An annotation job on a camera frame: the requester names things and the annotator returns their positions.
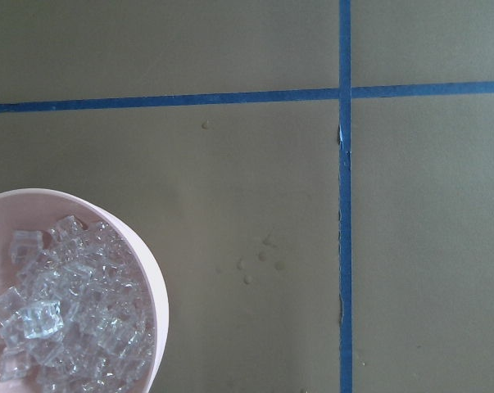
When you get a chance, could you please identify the pink bowl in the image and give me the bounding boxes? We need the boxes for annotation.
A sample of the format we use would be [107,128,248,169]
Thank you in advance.
[0,188,169,392]

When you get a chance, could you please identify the clear ice cubes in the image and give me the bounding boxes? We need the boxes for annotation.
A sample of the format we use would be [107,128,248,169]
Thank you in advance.
[0,215,155,392]

